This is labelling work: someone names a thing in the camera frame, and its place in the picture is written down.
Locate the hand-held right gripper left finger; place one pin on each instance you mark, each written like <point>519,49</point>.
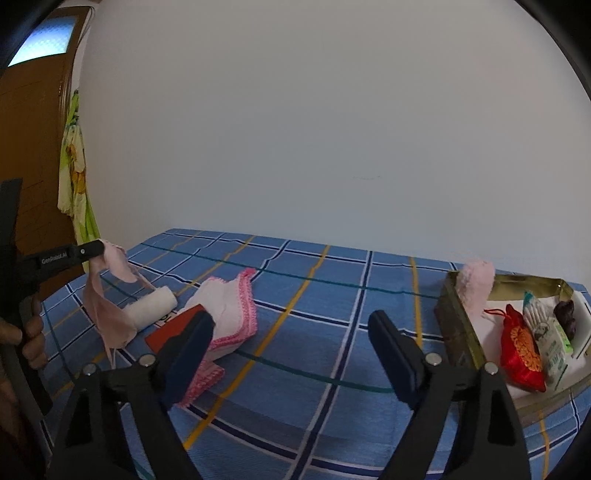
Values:
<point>184,364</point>

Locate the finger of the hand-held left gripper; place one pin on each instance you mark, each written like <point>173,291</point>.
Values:
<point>60,261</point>

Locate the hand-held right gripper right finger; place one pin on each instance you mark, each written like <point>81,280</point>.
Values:
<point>397,360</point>

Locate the red packet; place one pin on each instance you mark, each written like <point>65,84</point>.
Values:
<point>166,334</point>

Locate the gold tin box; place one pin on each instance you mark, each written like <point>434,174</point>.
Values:
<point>455,332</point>

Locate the white towel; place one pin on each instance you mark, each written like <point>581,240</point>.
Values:
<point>152,307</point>

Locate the white handkerchief with pink trim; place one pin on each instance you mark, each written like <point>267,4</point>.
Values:
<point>221,300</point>

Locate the pink fluffy cloth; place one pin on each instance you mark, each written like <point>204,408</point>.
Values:
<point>475,281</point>

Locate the red embroidered pouch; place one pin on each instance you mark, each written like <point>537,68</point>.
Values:
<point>521,350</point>

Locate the white cotton swab packet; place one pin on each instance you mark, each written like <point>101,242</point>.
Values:
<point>551,344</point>

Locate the dark brown soft item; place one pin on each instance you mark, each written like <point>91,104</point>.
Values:
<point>565,316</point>

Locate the person's left hand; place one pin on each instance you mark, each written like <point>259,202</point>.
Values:
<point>34,341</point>

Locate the blue plaid tablecloth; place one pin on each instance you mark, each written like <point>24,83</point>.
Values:
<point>323,346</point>

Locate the green yellow hanging cloth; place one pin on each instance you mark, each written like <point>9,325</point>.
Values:
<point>76,175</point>

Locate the white paper liner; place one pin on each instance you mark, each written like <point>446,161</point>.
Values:
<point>489,337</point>

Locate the brown wooden door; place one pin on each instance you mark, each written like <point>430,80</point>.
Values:
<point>32,138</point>

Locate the frosted door window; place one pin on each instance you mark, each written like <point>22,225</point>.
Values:
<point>44,39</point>

